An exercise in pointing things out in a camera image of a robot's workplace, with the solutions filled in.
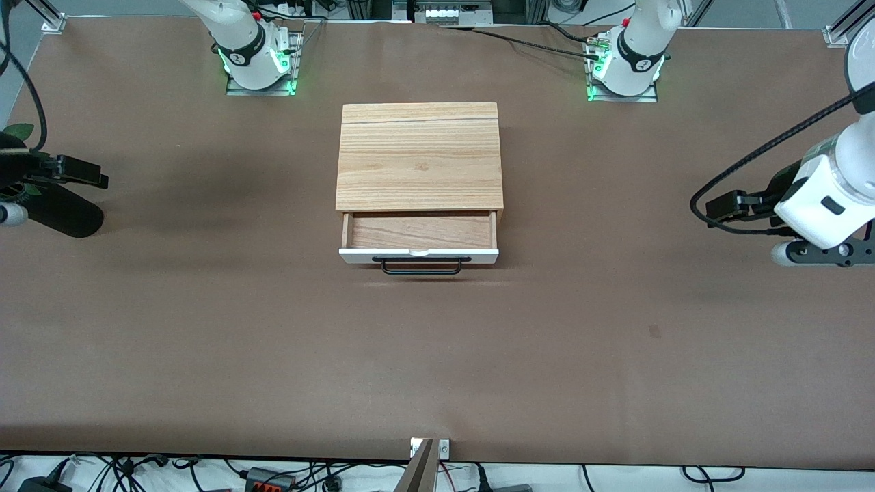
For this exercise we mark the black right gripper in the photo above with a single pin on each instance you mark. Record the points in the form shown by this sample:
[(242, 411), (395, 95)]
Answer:
[(14, 166)]

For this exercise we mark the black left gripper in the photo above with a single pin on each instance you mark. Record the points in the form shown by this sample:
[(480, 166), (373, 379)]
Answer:
[(777, 188)]

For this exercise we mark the white-fronted wooden drawer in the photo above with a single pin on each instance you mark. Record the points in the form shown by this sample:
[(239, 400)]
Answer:
[(417, 232)]

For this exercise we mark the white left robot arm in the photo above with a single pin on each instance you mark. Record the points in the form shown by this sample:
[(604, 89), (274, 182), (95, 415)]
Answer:
[(830, 198)]

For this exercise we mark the wooden drawer cabinet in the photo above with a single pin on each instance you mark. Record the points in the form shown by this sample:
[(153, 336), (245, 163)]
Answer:
[(420, 157)]

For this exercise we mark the black plant pot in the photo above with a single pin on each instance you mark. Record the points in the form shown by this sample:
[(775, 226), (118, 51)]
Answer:
[(68, 215)]

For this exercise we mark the green leafy plant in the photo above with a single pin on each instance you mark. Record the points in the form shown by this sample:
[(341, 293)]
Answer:
[(19, 130)]

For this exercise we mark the brown table cover mat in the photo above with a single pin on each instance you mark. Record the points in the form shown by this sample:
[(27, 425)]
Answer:
[(273, 342)]

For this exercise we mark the black power adapter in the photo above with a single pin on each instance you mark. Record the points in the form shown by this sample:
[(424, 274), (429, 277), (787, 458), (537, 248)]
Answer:
[(44, 486)]

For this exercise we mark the grey power strip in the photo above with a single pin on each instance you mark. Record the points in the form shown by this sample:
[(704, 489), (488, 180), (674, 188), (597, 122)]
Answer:
[(444, 14)]

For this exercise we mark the black orange connector box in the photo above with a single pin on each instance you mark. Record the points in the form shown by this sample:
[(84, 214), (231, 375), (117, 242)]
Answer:
[(270, 480)]

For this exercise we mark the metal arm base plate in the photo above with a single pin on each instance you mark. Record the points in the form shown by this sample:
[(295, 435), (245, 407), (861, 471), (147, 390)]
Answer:
[(648, 99), (299, 58)]

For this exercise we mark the aluminium frame corner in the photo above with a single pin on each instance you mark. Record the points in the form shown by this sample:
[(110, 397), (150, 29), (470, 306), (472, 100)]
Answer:
[(847, 24), (53, 22)]

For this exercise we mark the small metal mounting bracket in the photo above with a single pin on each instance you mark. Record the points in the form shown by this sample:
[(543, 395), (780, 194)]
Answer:
[(444, 449)]

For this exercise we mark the beige camera mount strut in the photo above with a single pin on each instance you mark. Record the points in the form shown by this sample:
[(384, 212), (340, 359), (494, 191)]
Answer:
[(418, 475)]

